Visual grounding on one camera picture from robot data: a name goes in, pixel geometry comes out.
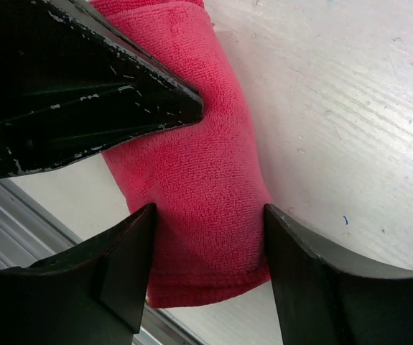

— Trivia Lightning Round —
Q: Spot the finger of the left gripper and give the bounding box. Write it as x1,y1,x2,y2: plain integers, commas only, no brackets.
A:
0,1,203,178
65,1,154,60

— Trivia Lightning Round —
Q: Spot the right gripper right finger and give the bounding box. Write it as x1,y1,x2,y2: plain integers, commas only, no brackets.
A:
264,204,413,345

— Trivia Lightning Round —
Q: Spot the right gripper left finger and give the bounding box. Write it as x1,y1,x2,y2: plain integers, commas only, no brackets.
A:
0,203,157,344

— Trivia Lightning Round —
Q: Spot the pink towel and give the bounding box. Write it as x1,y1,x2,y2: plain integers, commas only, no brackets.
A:
93,1,270,308

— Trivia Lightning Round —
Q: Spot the aluminium mounting rail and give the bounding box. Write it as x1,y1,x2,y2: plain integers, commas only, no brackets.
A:
0,180,198,344

